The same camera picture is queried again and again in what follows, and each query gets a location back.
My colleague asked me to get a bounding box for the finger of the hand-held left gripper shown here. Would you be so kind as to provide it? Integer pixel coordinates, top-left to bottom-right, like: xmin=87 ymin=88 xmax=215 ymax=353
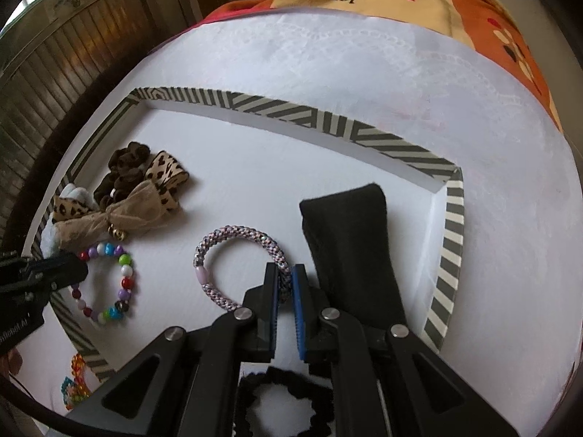
xmin=18 ymin=251 xmax=89 ymax=293

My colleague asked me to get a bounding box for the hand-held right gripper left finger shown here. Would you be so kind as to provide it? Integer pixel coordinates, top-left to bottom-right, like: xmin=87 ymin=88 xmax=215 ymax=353
xmin=64 ymin=261 xmax=292 ymax=437

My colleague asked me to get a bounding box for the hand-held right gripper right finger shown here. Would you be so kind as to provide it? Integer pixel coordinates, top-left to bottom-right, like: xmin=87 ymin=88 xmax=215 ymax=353
xmin=291 ymin=263 xmax=520 ymax=437

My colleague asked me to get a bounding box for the colourful bead bracelet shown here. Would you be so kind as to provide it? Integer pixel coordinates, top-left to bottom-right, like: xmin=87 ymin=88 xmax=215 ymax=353
xmin=70 ymin=243 xmax=136 ymax=326

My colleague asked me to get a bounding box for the pink braided bracelet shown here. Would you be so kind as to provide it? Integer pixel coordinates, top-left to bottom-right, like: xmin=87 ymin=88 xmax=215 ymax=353
xmin=193 ymin=225 xmax=292 ymax=312

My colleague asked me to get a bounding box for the striped cardboard box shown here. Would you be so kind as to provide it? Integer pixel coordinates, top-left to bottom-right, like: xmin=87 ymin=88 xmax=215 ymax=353
xmin=27 ymin=86 xmax=465 ymax=383

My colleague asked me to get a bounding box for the white fluffy scrunchie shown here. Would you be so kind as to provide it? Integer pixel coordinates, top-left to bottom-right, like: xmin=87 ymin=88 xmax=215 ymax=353
xmin=40 ymin=183 xmax=98 ymax=256

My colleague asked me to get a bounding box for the black scrunchie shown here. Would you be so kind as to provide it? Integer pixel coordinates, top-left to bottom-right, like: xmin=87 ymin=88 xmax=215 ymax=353
xmin=234 ymin=366 xmax=335 ymax=437

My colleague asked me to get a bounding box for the leopard and tan bow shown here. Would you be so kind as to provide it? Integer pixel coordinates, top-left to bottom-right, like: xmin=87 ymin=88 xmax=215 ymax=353
xmin=51 ymin=150 xmax=191 ymax=252

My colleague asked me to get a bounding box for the black cloth headband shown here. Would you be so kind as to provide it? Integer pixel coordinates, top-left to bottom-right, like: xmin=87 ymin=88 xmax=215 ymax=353
xmin=299 ymin=183 xmax=408 ymax=328

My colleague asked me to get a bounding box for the brown scrunchie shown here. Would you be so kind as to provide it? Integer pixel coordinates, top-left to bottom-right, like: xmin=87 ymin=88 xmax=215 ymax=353
xmin=93 ymin=142 xmax=156 ymax=210

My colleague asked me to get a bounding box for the wooden louvred cabinet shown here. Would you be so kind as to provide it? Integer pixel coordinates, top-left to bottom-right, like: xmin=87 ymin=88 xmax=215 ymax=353
xmin=0 ymin=0 xmax=192 ymax=247

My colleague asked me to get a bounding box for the orange printed blanket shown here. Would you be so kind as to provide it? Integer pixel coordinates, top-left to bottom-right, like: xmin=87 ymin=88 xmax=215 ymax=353
xmin=200 ymin=0 xmax=568 ymax=133

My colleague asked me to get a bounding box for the orange bead bracelet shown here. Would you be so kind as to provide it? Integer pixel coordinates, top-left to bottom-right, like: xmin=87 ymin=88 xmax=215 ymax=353
xmin=70 ymin=353 xmax=91 ymax=381

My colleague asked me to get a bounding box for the black cable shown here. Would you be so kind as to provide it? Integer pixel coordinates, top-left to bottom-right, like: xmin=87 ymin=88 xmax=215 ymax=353
xmin=0 ymin=373 xmax=69 ymax=437

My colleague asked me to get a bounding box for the rainbow bead bracelet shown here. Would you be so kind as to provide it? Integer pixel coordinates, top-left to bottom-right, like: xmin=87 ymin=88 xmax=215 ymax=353
xmin=60 ymin=375 xmax=92 ymax=411

